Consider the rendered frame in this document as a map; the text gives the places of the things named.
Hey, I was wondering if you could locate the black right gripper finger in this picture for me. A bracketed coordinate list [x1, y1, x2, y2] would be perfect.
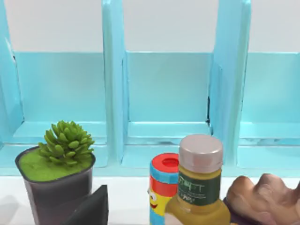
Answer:
[61, 184, 109, 225]

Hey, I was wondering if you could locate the green succulent in dark pot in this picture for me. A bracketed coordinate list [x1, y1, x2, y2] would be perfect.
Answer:
[15, 120, 96, 225]

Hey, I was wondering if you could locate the yellow bottle with pink cap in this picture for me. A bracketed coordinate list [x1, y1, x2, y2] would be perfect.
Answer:
[165, 134, 232, 225]

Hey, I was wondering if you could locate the light blue rack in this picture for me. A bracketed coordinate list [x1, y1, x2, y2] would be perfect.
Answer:
[0, 0, 300, 177]

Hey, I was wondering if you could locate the brown bread loaf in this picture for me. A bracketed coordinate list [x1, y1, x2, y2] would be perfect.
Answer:
[222, 173, 300, 225]

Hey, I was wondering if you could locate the red and blue cartoon can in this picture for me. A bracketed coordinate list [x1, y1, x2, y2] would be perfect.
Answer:
[146, 152, 180, 225]

